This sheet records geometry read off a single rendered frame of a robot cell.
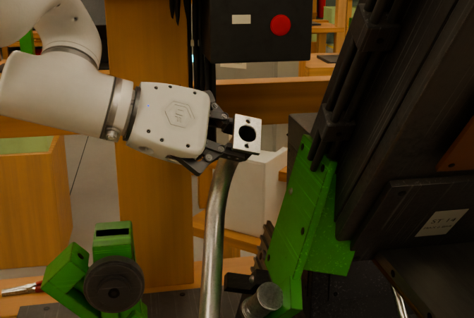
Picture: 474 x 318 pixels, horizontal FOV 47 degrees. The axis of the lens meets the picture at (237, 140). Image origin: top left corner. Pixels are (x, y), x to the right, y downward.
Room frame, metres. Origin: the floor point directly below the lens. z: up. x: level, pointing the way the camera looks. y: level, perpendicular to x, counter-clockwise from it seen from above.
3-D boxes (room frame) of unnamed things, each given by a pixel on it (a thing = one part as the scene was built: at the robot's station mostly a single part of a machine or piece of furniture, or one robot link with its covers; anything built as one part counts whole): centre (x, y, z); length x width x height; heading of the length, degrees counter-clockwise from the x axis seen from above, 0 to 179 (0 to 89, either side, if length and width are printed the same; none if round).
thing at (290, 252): (0.69, -0.11, 1.17); 0.13 x 0.12 x 0.20; 100
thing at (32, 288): (0.96, 0.39, 0.89); 0.16 x 0.05 x 0.01; 108
